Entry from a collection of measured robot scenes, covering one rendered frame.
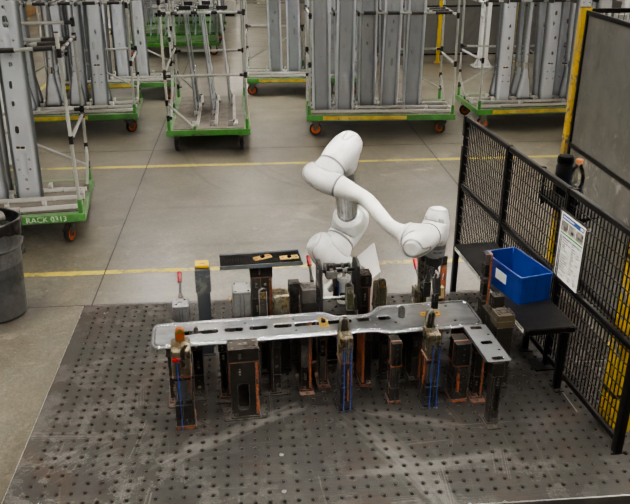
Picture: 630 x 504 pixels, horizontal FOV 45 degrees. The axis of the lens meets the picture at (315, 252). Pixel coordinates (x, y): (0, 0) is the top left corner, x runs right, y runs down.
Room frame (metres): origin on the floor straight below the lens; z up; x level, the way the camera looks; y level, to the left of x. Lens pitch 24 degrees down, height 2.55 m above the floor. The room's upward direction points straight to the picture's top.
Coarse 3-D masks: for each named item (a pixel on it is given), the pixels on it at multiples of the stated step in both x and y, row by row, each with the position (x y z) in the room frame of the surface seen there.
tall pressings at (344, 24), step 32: (320, 0) 9.97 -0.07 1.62; (352, 0) 9.75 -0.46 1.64; (384, 0) 10.25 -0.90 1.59; (416, 0) 10.02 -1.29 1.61; (320, 32) 9.73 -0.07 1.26; (352, 32) 9.72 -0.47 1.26; (384, 32) 9.92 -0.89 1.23; (416, 32) 10.24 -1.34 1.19; (320, 64) 9.71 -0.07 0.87; (352, 64) 9.67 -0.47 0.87; (384, 64) 9.95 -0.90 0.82; (416, 64) 9.98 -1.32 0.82; (320, 96) 9.68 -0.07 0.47; (352, 96) 9.62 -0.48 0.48; (384, 96) 9.93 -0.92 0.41; (416, 96) 9.95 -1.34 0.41
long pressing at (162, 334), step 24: (312, 312) 2.86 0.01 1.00; (384, 312) 2.87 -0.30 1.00; (408, 312) 2.87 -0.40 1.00; (456, 312) 2.87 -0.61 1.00; (168, 336) 2.67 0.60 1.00; (192, 336) 2.67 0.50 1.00; (216, 336) 2.67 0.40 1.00; (240, 336) 2.67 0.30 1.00; (264, 336) 2.67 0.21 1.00; (288, 336) 2.67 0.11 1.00; (312, 336) 2.68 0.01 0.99
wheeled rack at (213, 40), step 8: (128, 8) 15.47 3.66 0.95; (144, 8) 15.51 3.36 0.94; (152, 8) 15.54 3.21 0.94; (160, 8) 15.56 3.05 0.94; (216, 16) 15.72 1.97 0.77; (216, 24) 15.72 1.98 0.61; (216, 32) 15.72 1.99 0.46; (152, 40) 15.82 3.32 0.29; (176, 40) 15.82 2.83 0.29; (184, 40) 15.82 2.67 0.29; (192, 40) 15.82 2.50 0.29; (200, 40) 15.82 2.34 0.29; (208, 40) 15.82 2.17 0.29; (216, 40) 15.82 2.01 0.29; (216, 48) 15.77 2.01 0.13
